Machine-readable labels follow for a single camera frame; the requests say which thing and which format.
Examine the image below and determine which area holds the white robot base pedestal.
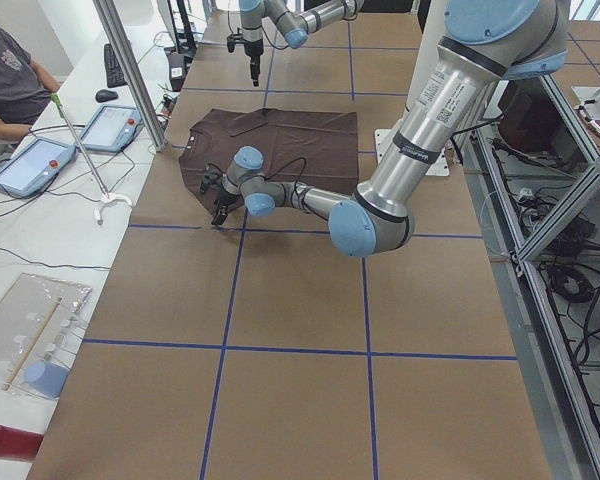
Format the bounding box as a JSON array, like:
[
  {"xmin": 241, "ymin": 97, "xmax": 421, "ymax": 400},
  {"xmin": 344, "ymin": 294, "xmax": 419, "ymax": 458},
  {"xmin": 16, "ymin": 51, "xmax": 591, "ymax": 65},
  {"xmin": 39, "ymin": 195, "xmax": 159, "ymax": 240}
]
[{"xmin": 373, "ymin": 0, "xmax": 454, "ymax": 177}]

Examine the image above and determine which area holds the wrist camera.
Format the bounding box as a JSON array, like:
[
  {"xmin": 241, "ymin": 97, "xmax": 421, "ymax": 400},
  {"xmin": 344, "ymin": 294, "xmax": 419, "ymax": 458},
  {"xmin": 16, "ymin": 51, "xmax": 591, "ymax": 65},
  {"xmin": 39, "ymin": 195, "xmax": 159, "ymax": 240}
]
[
  {"xmin": 226, "ymin": 28, "xmax": 244, "ymax": 53},
  {"xmin": 199, "ymin": 163, "xmax": 224, "ymax": 195}
]

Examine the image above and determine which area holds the black box with label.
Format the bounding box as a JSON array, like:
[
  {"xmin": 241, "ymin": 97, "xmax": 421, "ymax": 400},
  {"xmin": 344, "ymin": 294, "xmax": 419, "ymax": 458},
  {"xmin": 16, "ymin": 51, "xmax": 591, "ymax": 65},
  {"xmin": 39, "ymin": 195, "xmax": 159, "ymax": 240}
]
[{"xmin": 167, "ymin": 52, "xmax": 187, "ymax": 92}]

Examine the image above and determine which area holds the reacher stick green handle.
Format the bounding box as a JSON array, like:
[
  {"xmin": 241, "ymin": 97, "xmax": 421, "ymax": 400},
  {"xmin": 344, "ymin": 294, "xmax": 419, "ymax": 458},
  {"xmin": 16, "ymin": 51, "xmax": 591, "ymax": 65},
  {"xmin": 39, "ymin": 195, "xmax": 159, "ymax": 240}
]
[{"xmin": 51, "ymin": 93, "xmax": 133, "ymax": 226}]

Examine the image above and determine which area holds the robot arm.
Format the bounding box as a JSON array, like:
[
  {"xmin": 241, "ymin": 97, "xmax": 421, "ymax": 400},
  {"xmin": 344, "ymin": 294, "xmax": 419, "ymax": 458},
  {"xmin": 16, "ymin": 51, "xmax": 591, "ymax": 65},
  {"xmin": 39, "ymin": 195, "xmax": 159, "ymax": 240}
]
[
  {"xmin": 203, "ymin": 1, "xmax": 570, "ymax": 257},
  {"xmin": 227, "ymin": 0, "xmax": 364, "ymax": 87}
]

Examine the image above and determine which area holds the clear plastic bag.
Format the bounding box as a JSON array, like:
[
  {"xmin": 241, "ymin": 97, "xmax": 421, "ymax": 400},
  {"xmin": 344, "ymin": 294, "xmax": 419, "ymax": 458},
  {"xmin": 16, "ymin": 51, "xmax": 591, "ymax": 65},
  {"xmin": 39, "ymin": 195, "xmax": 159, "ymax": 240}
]
[{"xmin": 0, "ymin": 274, "xmax": 92, "ymax": 399}]

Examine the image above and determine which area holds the near teach pendant tablet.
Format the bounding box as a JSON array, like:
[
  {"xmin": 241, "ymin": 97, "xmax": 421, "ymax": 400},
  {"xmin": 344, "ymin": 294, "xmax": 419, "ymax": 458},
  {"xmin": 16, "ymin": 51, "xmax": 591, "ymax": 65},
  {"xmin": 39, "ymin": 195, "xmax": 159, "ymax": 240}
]
[{"xmin": 0, "ymin": 138, "xmax": 76, "ymax": 198}]

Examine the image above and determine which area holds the red cylinder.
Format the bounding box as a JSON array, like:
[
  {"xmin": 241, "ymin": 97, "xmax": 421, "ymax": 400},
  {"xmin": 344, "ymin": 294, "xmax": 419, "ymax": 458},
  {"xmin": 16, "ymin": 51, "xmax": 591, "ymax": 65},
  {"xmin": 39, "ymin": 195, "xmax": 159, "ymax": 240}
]
[{"xmin": 0, "ymin": 424, "xmax": 44, "ymax": 462}]

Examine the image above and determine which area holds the black keyboard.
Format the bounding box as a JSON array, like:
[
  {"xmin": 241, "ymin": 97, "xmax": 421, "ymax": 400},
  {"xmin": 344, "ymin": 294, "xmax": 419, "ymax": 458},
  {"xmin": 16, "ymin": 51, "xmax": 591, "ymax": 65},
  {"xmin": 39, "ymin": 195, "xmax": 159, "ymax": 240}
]
[{"xmin": 103, "ymin": 43, "xmax": 127, "ymax": 88}]

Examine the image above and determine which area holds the wooden stick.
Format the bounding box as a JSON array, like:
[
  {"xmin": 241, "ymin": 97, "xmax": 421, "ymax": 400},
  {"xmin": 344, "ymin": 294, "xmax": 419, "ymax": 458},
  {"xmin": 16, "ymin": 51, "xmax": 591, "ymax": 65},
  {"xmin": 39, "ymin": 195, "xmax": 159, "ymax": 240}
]
[{"xmin": 2, "ymin": 297, "xmax": 62, "ymax": 391}]

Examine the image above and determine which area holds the dark brown t-shirt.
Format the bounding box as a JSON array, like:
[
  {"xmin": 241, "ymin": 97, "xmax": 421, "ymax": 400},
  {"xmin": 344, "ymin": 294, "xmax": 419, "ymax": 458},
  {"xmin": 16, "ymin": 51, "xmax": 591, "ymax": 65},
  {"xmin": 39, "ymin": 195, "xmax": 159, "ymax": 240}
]
[{"xmin": 179, "ymin": 109, "xmax": 359, "ymax": 217}]

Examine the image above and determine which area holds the seated person grey shirt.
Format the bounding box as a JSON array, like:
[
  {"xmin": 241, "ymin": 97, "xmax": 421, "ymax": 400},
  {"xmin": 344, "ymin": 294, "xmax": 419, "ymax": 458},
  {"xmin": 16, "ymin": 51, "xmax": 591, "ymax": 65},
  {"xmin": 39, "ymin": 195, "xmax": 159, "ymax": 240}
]
[{"xmin": 0, "ymin": 27, "xmax": 60, "ymax": 143}]

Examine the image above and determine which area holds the aluminium frame post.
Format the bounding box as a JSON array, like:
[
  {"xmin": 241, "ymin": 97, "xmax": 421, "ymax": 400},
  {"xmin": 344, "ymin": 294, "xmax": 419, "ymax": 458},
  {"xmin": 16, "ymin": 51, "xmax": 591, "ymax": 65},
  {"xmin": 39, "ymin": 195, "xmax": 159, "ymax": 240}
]
[{"xmin": 93, "ymin": 0, "xmax": 167, "ymax": 152}]

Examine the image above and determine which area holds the black computer mouse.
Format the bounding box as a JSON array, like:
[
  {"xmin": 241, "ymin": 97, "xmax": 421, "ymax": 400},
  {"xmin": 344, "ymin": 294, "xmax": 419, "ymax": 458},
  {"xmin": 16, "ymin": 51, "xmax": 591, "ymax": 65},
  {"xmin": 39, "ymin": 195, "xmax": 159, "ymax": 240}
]
[{"xmin": 95, "ymin": 89, "xmax": 119, "ymax": 103}]

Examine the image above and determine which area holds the far teach pendant tablet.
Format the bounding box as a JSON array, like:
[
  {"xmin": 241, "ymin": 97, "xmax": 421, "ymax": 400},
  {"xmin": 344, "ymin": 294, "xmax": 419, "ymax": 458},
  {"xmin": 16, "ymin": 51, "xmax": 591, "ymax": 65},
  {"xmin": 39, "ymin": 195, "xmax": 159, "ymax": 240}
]
[{"xmin": 80, "ymin": 104, "xmax": 142, "ymax": 153}]

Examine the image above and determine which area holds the teach pendant tablet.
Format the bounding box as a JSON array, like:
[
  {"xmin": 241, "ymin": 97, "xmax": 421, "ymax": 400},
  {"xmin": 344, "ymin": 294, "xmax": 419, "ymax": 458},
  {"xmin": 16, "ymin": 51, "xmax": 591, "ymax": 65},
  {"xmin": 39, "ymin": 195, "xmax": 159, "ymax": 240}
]
[
  {"xmin": 0, "ymin": 138, "xmax": 76, "ymax": 198},
  {"xmin": 80, "ymin": 104, "xmax": 142, "ymax": 153}
]

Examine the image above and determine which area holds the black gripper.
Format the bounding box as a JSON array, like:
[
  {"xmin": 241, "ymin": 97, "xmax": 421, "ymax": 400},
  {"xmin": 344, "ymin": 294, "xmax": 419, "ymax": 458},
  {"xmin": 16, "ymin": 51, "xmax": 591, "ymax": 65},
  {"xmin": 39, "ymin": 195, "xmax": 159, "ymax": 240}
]
[
  {"xmin": 211, "ymin": 175, "xmax": 240, "ymax": 226},
  {"xmin": 244, "ymin": 41, "xmax": 263, "ymax": 87}
]

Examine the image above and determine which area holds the blue cup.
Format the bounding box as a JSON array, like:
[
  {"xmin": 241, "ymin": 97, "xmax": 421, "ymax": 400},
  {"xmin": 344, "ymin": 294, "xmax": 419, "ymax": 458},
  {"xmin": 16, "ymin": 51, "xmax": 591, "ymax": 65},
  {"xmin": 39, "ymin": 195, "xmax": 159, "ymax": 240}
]
[{"xmin": 24, "ymin": 361, "xmax": 69, "ymax": 399}]

